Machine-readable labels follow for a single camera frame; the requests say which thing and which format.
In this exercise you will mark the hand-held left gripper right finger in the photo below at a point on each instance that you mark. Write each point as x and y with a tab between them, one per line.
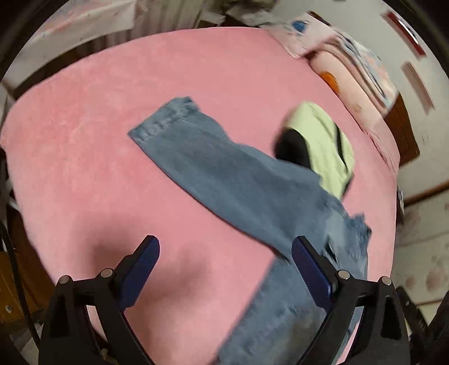
310	270

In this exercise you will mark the blue denim jeans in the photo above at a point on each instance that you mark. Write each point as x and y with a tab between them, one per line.
228	175

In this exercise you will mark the embroidered white pillow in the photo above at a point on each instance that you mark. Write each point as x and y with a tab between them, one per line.
301	35

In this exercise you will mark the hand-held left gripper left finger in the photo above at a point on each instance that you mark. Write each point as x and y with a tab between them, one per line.
140	270

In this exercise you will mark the flower-print wardrobe door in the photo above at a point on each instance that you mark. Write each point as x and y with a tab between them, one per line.
421	245

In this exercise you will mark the pink wooden wall shelf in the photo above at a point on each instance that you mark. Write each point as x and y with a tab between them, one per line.
407	33
417	86

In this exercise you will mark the pink quilt with orange print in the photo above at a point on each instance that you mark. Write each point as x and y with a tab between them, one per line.
343	80

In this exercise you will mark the light green and black garment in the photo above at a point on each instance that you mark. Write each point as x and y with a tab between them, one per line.
322	140

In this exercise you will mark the floral folded quilt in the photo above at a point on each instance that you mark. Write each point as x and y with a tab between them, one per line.
368	66

